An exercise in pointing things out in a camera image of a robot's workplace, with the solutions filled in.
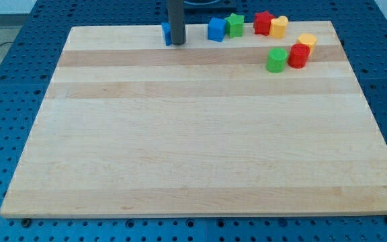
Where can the yellow hexagon block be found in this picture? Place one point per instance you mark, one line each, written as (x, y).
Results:
(308, 39)

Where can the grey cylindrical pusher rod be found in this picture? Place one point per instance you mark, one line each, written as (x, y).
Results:
(175, 10)

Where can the blue triangle block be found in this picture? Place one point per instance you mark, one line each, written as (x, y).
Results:
(166, 28)

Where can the wooden board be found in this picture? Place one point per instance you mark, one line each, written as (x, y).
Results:
(130, 128)

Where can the red cylinder block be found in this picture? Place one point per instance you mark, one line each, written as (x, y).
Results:
(298, 56)

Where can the yellow heart block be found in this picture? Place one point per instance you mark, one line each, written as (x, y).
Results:
(278, 27)

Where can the red star block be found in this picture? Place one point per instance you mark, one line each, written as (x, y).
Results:
(262, 23)

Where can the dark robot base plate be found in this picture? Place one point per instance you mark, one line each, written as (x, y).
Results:
(209, 5)

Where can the green star block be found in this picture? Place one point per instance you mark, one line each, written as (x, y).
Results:
(235, 25)

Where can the blue cube block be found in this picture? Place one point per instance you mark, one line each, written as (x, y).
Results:
(216, 29)

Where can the green cylinder block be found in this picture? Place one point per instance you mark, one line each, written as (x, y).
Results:
(276, 60)

